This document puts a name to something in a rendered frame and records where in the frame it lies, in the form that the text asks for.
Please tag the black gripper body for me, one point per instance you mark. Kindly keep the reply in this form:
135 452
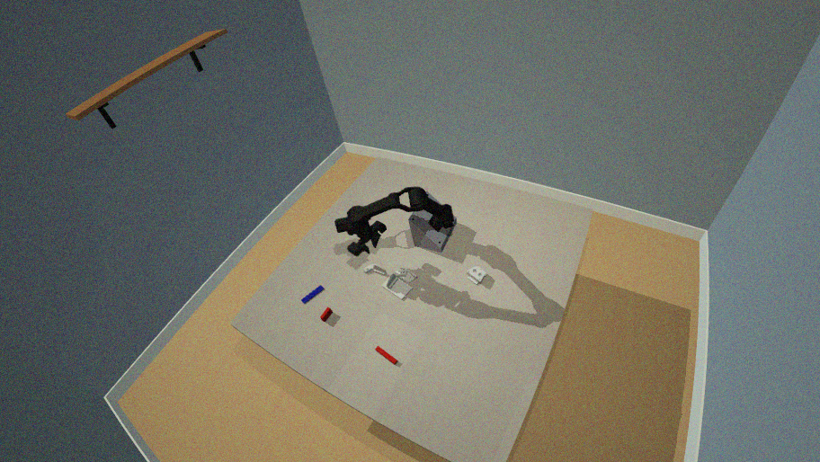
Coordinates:
365 236

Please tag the blue flat bar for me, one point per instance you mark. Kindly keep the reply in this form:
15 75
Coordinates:
312 294

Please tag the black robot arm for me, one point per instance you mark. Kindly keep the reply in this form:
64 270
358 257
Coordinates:
358 216

